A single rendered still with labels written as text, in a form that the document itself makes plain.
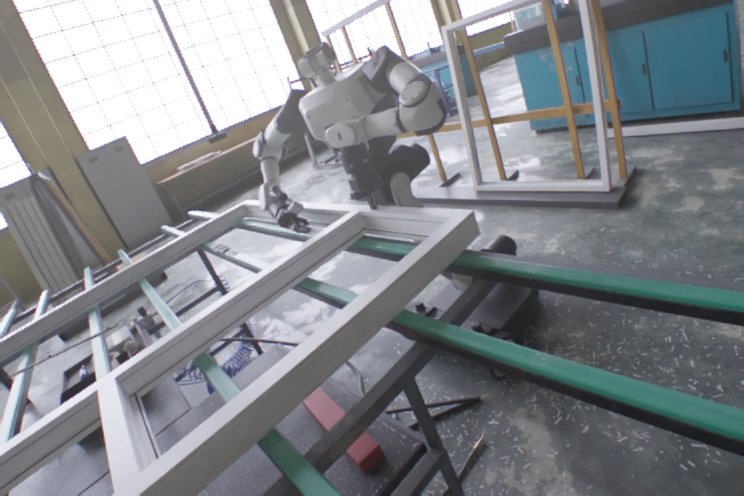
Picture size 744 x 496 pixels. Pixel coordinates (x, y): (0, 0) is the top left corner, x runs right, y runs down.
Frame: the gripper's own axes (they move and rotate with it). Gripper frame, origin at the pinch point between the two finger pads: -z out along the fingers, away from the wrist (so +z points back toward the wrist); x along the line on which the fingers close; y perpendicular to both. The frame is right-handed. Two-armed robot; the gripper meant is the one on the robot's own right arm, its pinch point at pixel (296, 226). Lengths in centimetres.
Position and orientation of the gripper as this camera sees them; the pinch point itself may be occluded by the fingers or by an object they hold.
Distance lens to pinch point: 139.6
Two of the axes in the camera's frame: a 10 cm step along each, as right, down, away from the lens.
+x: 7.3, 2.6, 6.3
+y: -4.3, 8.9, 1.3
